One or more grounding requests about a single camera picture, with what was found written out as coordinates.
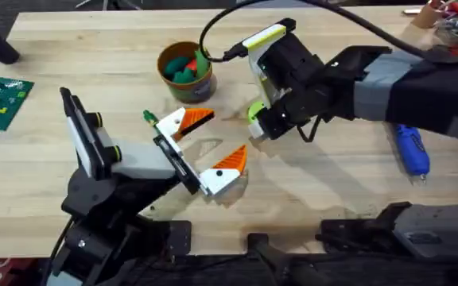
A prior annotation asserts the short black cable loop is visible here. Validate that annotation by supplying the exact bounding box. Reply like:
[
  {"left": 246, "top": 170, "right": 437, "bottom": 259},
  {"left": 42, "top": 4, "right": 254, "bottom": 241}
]
[{"left": 295, "top": 114, "right": 324, "bottom": 144}]

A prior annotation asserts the black rail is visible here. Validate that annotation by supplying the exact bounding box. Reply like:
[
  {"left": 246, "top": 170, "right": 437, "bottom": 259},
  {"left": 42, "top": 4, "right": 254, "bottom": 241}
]
[{"left": 133, "top": 220, "right": 458, "bottom": 286}]

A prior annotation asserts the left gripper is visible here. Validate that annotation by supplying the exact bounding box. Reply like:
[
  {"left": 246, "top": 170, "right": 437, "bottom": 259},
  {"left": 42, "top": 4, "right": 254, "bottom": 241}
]
[{"left": 61, "top": 106, "right": 250, "bottom": 224}]

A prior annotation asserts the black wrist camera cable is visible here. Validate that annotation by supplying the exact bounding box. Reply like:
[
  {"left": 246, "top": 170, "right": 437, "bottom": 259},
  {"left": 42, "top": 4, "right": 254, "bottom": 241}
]
[{"left": 198, "top": 0, "right": 444, "bottom": 64}]

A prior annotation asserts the brown tub with toys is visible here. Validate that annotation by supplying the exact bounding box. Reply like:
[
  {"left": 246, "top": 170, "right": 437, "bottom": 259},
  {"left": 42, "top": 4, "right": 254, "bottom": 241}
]
[{"left": 157, "top": 41, "right": 218, "bottom": 105}]

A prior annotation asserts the cardboard tube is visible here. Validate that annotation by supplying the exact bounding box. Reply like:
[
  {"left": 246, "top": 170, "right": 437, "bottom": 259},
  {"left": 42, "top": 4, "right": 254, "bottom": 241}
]
[{"left": 410, "top": 0, "right": 445, "bottom": 30}]

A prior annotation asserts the small green toy vegetable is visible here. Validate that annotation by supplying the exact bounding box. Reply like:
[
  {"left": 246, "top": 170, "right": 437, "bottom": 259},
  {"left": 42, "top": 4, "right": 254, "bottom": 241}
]
[{"left": 142, "top": 110, "right": 160, "bottom": 129}]

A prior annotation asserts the right wrist upright plate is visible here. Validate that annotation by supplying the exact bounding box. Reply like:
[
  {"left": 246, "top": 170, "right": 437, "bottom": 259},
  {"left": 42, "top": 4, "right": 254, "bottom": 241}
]
[{"left": 241, "top": 17, "right": 297, "bottom": 110}]

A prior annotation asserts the left wrist upright plate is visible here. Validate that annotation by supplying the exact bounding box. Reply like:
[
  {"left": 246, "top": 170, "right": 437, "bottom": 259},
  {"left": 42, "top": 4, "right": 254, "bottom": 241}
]
[{"left": 59, "top": 87, "right": 123, "bottom": 180}]

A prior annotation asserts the green board with blocks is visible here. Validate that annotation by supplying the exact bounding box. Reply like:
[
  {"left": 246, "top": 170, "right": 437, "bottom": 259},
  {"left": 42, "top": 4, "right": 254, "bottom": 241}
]
[{"left": 0, "top": 75, "right": 36, "bottom": 135}]

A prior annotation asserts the green disc with holes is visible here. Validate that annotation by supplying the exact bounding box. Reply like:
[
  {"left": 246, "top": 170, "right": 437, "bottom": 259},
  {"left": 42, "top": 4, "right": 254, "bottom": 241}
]
[{"left": 246, "top": 100, "right": 268, "bottom": 125}]

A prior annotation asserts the blue electric screwdriver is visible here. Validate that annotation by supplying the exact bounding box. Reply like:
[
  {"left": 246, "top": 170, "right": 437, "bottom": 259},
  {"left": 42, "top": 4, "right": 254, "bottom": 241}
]
[{"left": 393, "top": 123, "right": 432, "bottom": 184}]

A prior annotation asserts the wrist upright plate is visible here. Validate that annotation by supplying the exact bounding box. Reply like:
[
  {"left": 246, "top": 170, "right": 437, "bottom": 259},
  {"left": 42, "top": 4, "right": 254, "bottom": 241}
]
[
  {"left": 59, "top": 87, "right": 123, "bottom": 180},
  {"left": 241, "top": 17, "right": 297, "bottom": 110}
]

